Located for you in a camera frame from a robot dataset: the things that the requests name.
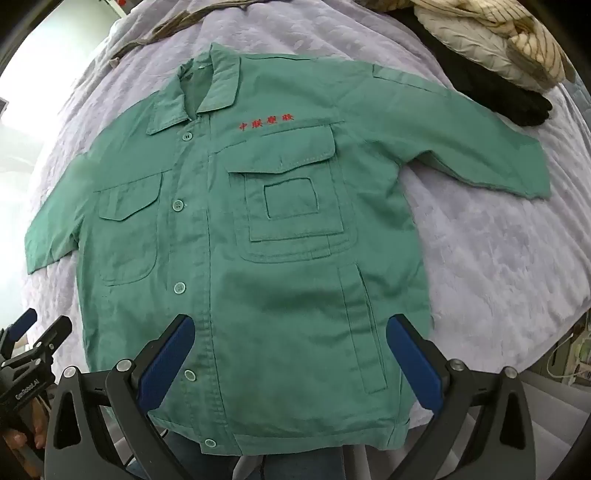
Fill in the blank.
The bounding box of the cream cable knit sweater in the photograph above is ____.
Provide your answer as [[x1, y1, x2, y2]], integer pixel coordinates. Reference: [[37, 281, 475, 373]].
[[414, 6, 556, 93]]

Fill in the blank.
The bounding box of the green work jacket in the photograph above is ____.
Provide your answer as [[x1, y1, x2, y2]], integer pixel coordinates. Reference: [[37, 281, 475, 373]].
[[25, 44, 550, 456]]

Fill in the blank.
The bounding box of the brown fabric belt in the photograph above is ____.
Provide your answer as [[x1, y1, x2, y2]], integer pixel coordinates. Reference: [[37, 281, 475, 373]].
[[108, 8, 219, 67]]

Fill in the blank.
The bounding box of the beige striped garment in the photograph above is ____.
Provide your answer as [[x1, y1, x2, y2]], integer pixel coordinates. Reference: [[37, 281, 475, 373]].
[[414, 1, 576, 88]]

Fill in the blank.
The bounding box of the person's left hand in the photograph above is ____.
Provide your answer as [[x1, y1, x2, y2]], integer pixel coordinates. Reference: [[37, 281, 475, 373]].
[[2, 399, 48, 466]]

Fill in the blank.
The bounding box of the black garment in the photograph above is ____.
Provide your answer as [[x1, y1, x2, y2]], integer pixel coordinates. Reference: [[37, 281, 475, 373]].
[[390, 8, 553, 127]]

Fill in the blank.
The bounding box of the lavender embossed bed blanket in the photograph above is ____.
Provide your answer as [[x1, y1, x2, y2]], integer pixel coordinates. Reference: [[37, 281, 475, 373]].
[[38, 1, 590, 371]]

